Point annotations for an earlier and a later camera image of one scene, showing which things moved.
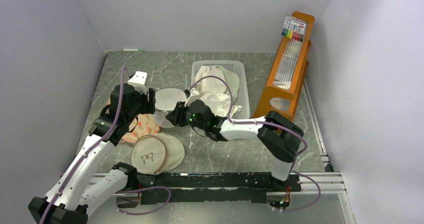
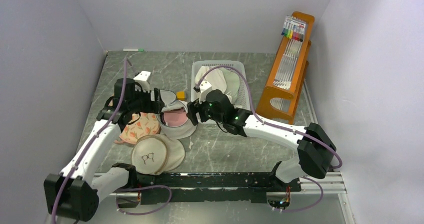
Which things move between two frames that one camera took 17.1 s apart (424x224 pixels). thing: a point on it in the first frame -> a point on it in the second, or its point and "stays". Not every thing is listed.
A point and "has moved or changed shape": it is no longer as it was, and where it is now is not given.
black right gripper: x=174 y=117 -> x=194 y=107
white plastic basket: x=242 y=98 stays
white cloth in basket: x=217 y=87 stays
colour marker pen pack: x=294 y=28 stays
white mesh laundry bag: x=166 y=101 has moved or changed shape
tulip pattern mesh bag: x=144 y=124 stays
